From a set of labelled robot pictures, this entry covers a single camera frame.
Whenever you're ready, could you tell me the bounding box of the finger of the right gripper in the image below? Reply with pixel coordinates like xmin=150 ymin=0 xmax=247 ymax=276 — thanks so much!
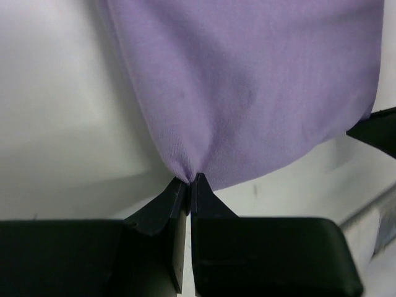
xmin=346 ymin=107 xmax=396 ymax=158

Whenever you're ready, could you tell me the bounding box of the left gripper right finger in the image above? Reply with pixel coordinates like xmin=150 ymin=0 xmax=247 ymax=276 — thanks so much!
xmin=191 ymin=174 xmax=364 ymax=296

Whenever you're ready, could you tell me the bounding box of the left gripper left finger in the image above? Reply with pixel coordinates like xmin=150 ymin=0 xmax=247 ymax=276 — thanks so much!
xmin=1 ymin=179 xmax=187 ymax=296

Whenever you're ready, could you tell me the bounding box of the purple t shirt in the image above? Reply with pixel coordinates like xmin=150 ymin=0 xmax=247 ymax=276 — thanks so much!
xmin=99 ymin=1 xmax=384 ymax=189

